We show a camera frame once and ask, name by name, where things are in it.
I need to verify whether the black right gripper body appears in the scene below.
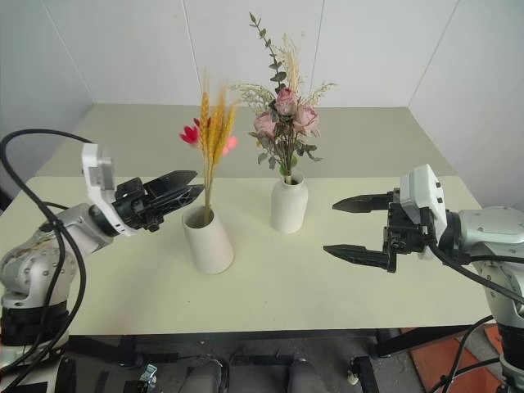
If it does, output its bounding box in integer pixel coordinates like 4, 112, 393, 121
382, 187, 436, 255

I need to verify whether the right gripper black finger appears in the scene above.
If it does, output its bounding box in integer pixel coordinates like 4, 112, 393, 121
323, 243, 398, 274
332, 192, 395, 215

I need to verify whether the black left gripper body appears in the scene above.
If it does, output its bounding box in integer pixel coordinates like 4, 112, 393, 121
112, 178, 165, 234

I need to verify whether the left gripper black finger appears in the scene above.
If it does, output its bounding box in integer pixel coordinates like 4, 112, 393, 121
156, 183, 206, 219
143, 169, 200, 198

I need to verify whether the white cylinder vase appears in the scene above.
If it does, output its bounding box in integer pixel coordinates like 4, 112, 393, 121
181, 206, 235, 275

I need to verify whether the orange wheat bouquet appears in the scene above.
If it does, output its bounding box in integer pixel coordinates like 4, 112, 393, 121
178, 69, 241, 222

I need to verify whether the white bottle-shaped vase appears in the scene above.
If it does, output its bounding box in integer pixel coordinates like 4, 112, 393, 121
270, 171, 308, 235

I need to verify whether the orange floor mat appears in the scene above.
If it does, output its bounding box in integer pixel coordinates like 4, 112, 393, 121
409, 322, 505, 393

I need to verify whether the pink rose bouquet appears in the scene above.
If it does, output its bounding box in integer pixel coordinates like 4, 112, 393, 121
228, 11, 339, 186

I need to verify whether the dark rounded shape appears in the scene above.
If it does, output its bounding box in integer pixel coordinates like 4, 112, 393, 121
286, 359, 325, 393
186, 362, 225, 393

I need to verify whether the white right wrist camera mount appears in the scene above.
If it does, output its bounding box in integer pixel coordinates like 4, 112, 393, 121
399, 164, 451, 263

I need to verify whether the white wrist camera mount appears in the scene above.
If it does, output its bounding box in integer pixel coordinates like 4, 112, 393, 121
80, 142, 138, 238
399, 164, 451, 263

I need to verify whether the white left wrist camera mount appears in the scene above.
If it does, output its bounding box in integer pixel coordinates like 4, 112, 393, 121
80, 142, 138, 238

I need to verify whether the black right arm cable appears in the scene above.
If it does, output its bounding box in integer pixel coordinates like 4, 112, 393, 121
425, 239, 524, 305

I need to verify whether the thin black floor cable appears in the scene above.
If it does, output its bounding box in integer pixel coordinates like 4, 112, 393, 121
438, 314, 501, 393

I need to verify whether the black table frame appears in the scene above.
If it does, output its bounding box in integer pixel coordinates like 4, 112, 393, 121
65, 314, 499, 372

